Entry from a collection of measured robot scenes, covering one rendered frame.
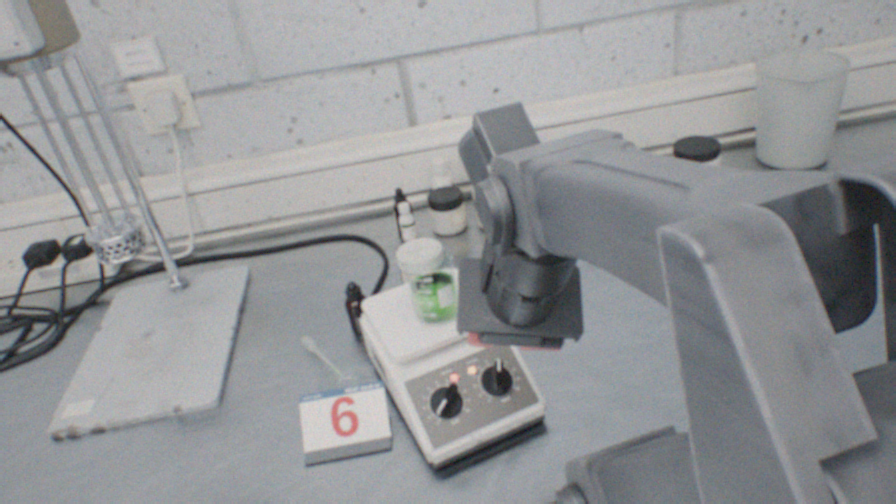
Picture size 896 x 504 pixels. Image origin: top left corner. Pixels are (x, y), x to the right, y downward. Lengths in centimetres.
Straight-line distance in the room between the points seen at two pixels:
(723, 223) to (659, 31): 100
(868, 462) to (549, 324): 37
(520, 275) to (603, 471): 14
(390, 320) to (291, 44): 52
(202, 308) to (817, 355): 90
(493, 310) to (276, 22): 68
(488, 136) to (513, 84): 67
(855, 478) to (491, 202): 25
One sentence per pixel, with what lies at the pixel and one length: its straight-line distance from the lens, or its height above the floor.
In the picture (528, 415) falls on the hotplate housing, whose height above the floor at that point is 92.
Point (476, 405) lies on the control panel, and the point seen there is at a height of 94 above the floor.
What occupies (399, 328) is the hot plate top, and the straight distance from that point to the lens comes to 75.
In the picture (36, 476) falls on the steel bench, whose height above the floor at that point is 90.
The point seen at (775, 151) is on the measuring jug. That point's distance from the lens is 118.
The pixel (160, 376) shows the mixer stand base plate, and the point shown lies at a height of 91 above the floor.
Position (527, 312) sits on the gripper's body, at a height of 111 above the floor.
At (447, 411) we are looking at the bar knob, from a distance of 70.
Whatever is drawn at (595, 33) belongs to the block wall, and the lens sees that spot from 118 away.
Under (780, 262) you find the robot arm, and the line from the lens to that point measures 22.
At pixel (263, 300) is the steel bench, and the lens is 102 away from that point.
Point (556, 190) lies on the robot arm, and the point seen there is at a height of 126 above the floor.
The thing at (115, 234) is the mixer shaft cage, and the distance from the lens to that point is 92.
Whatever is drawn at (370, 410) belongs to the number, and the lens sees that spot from 76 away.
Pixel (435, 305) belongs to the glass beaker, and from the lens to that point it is 72.
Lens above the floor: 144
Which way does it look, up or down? 31 degrees down
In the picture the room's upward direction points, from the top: 10 degrees counter-clockwise
